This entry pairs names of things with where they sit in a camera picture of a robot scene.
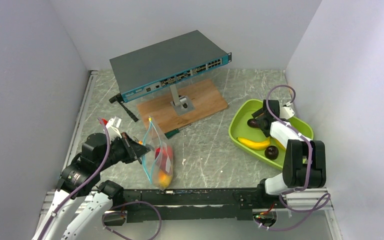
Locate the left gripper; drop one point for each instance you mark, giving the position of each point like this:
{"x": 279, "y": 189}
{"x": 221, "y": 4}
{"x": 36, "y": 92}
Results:
{"x": 133, "y": 150}

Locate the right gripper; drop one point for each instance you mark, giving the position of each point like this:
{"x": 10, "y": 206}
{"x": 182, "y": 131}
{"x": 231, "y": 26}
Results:
{"x": 259, "y": 119}

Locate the red apple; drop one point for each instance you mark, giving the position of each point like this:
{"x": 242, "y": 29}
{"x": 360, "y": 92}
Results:
{"x": 162, "y": 155}

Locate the clear zip top bag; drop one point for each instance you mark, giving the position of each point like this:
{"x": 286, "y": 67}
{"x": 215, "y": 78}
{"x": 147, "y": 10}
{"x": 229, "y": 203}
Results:
{"x": 154, "y": 137}

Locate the purple sweet potato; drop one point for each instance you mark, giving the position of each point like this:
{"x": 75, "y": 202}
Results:
{"x": 166, "y": 163}

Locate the orange yellow mango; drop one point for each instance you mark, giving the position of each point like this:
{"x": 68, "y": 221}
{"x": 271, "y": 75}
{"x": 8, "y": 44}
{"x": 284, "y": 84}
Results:
{"x": 164, "y": 180}

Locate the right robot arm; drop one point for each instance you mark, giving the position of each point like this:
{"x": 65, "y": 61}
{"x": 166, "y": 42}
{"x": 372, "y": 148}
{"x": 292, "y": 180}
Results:
{"x": 304, "y": 164}

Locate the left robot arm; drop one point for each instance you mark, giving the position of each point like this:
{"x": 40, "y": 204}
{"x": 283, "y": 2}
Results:
{"x": 77, "y": 180}

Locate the purple eggplant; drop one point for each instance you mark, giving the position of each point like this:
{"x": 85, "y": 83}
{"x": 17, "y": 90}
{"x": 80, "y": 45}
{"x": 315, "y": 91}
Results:
{"x": 253, "y": 123}

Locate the yellow banana right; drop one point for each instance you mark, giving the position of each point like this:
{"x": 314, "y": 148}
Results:
{"x": 279, "y": 144}

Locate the yellow banana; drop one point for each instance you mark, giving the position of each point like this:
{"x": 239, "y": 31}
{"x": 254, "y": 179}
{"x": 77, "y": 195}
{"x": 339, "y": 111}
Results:
{"x": 255, "y": 145}
{"x": 279, "y": 144}

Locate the green plastic tray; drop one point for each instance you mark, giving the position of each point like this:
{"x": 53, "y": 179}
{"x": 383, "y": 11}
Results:
{"x": 239, "y": 128}

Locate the yellow banana left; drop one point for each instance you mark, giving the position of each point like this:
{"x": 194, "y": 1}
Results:
{"x": 255, "y": 145}

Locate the dark purple mangosteen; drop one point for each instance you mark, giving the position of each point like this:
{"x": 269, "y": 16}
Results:
{"x": 271, "y": 152}

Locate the wooden board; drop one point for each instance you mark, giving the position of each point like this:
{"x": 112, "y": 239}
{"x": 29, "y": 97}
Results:
{"x": 204, "y": 95}

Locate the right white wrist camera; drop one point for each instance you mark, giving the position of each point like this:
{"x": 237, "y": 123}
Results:
{"x": 286, "y": 111}

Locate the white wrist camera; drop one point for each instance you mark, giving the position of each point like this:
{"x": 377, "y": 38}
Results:
{"x": 286, "y": 111}
{"x": 113, "y": 127}

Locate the green handled screwdriver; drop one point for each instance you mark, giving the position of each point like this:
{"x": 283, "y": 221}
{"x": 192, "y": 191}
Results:
{"x": 173, "y": 132}

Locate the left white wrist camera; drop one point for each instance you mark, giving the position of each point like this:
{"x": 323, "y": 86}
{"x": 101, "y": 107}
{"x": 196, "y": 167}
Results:
{"x": 113, "y": 127}

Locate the grey metal stand bracket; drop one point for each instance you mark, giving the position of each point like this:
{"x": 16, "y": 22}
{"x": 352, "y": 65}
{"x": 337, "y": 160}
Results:
{"x": 181, "y": 104}

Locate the grey teal network switch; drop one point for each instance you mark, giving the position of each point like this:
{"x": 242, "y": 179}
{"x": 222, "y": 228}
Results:
{"x": 166, "y": 63}

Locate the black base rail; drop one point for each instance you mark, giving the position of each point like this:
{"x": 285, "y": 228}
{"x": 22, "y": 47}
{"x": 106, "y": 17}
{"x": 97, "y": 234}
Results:
{"x": 242, "y": 204}

